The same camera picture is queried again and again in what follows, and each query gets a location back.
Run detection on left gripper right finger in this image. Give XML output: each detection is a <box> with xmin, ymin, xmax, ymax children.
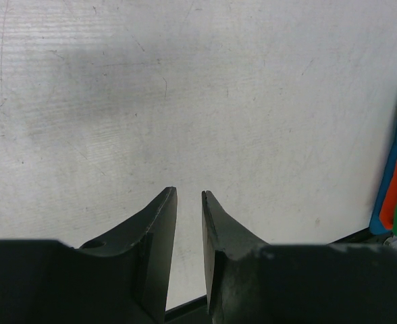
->
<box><xmin>202</xmin><ymin>191</ymin><xmax>397</xmax><ymax>323</ymax></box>

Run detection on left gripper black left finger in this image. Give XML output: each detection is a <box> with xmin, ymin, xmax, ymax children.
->
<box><xmin>0</xmin><ymin>187</ymin><xmax>177</xmax><ymax>323</ymax></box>

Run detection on folded blue t shirt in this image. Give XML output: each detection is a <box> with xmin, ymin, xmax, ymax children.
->
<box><xmin>369</xmin><ymin>124</ymin><xmax>397</xmax><ymax>236</ymax></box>

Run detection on folded orange t shirt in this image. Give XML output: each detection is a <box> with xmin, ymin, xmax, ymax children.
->
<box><xmin>379</xmin><ymin>159</ymin><xmax>397</xmax><ymax>230</ymax></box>

